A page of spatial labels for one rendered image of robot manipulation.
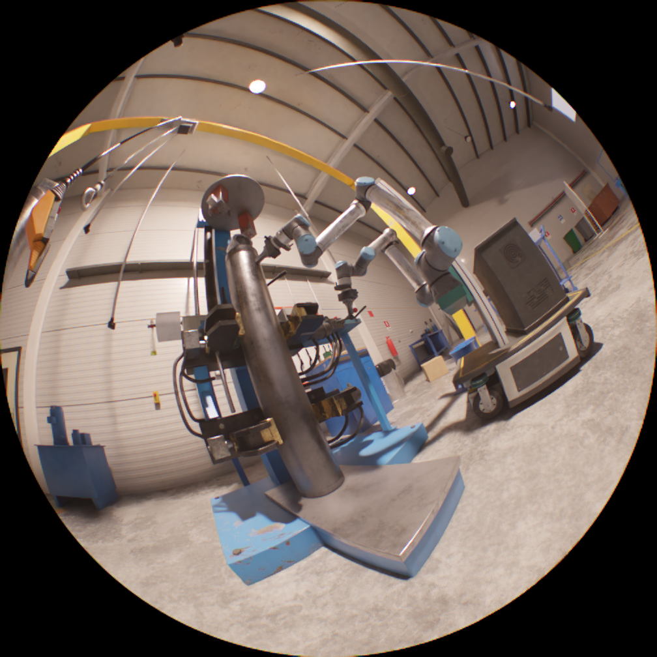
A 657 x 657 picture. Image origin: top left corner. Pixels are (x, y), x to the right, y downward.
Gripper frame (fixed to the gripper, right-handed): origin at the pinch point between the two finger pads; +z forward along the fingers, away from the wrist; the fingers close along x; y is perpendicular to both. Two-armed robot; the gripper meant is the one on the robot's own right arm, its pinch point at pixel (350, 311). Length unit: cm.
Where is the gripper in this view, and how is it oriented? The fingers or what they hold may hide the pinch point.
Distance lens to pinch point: 124.6
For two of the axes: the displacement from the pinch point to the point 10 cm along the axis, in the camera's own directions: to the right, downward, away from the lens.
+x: -6.6, 1.7, 7.3
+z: 1.8, 9.8, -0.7
